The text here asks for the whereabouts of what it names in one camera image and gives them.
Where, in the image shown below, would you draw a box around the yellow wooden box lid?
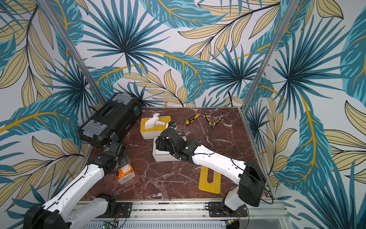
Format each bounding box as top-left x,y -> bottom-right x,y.
140,116 -> 171,133

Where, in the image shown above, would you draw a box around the white plastic tissue box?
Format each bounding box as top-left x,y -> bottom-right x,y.
140,116 -> 171,140

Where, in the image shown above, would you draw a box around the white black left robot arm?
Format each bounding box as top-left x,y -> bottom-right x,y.
23,142 -> 127,229

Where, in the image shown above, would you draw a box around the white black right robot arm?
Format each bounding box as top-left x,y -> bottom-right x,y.
155,127 -> 266,215

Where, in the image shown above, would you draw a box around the black plastic toolbox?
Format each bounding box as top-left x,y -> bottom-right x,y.
78,92 -> 142,149

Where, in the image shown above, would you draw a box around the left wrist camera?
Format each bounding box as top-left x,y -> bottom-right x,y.
104,132 -> 120,149

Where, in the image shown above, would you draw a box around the yellow handled screwdriver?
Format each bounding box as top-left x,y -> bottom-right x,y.
185,114 -> 200,125

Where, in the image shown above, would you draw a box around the yellow black handled pliers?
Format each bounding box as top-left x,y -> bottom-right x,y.
204,112 -> 224,130

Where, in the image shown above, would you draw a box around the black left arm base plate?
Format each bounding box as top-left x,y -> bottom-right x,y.
104,202 -> 132,219

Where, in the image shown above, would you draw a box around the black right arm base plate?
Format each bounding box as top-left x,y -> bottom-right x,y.
205,201 -> 248,218

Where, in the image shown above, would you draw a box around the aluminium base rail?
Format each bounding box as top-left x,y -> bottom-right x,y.
71,198 -> 289,222

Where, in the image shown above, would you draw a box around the left aluminium corner post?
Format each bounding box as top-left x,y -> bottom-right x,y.
39,0 -> 106,105

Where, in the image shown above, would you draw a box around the aluminium corner post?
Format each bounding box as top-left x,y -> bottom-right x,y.
241,0 -> 300,114
39,0 -> 106,105

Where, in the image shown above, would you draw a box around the right aluminium corner post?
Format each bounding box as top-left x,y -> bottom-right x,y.
241,0 -> 300,114

